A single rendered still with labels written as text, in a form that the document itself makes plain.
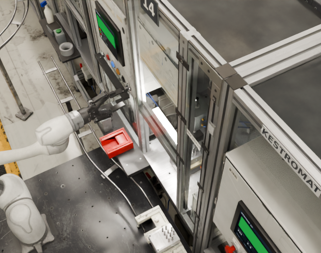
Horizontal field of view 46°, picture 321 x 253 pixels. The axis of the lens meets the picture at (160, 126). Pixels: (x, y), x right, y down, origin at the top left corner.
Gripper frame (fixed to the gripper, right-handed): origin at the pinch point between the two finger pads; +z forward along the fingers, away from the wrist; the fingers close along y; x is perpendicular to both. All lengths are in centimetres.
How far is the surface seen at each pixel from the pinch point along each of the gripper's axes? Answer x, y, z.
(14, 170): 108, -128, -55
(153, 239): -47, -49, -16
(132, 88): -4.6, 6.8, 5.9
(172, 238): -53, -47, -8
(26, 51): 243, -113, 14
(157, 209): -34, -52, -4
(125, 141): 8.2, -40.6, 3.6
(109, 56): 20.4, 9.2, 8.6
